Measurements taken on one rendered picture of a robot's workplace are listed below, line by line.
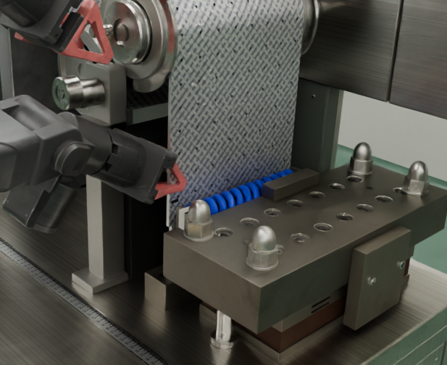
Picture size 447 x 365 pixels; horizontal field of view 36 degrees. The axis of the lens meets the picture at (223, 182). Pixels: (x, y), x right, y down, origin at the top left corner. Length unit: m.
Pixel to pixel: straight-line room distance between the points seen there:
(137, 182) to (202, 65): 0.17
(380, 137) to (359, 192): 2.93
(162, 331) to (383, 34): 0.50
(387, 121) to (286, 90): 2.91
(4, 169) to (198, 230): 0.27
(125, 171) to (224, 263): 0.15
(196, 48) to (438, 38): 0.33
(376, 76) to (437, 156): 2.75
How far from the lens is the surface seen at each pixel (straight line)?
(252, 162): 0.97
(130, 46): 0.84
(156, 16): 0.82
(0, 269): 1.05
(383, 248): 0.88
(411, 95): 1.00
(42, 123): 0.68
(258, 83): 0.94
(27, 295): 0.98
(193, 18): 0.84
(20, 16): 0.78
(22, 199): 0.75
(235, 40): 0.89
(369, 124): 3.95
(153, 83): 0.85
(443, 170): 3.76
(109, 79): 0.87
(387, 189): 1.02
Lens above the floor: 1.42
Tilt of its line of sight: 23 degrees down
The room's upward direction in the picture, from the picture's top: 3 degrees clockwise
